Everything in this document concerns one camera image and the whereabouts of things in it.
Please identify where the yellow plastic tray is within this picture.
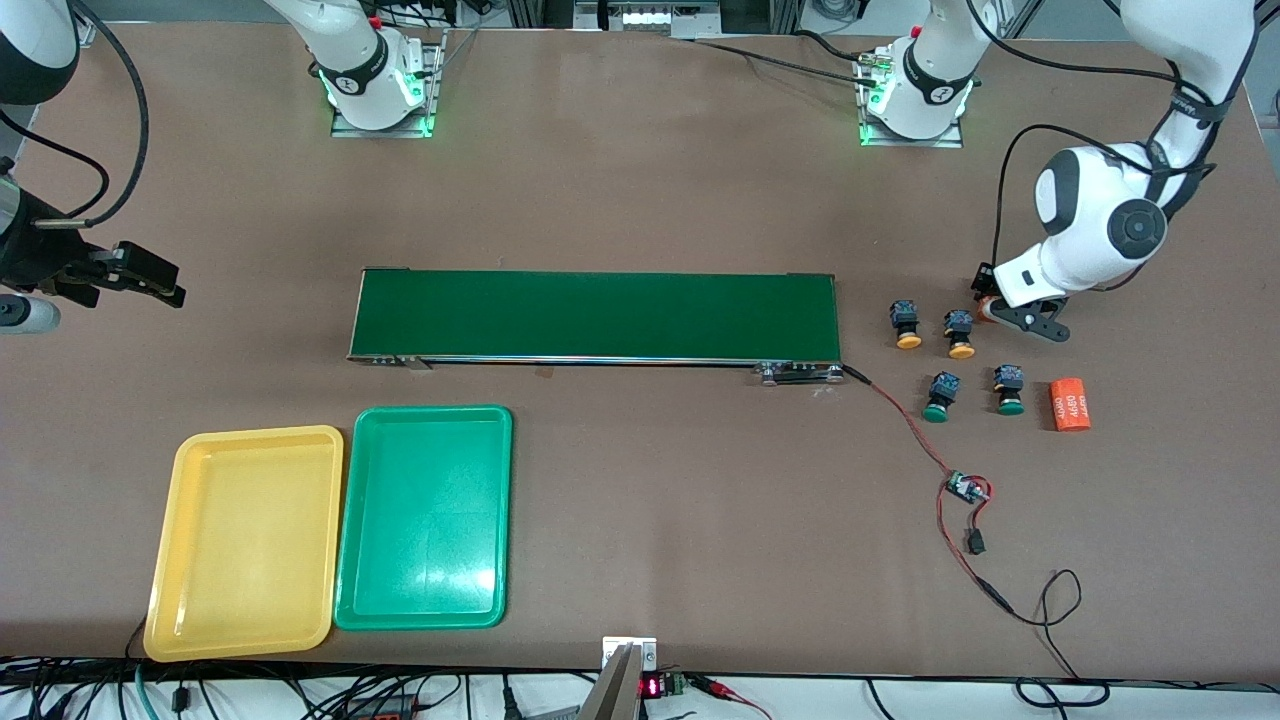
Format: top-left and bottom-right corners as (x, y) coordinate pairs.
(143, 425), (345, 663)

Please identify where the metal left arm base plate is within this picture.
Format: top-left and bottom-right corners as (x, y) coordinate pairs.
(858, 45), (966, 149)

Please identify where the green conveyor belt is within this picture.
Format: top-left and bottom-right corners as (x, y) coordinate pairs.
(346, 267), (846, 387)

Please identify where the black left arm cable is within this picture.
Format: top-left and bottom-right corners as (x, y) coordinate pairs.
(965, 0), (1263, 291)

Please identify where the grey metal camera mount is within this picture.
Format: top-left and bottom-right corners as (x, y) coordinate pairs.
(577, 637), (661, 720)

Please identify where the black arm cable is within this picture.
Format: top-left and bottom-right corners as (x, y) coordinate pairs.
(70, 0), (151, 229)
(965, 0), (1263, 291)
(0, 105), (109, 221)

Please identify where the black base cable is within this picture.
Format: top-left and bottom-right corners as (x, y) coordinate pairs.
(690, 28), (881, 86)

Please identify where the green plastic tray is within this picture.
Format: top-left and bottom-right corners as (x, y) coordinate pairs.
(333, 404), (514, 631)

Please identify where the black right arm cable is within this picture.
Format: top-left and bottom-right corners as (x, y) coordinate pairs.
(70, 0), (151, 229)
(0, 105), (109, 221)

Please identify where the silver lit equipment box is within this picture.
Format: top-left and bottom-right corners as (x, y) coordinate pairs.
(573, 0), (723, 39)

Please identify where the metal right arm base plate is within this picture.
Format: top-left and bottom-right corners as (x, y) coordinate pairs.
(330, 28), (448, 139)

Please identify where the red clip lead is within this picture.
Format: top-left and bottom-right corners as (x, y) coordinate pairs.
(690, 675), (773, 720)

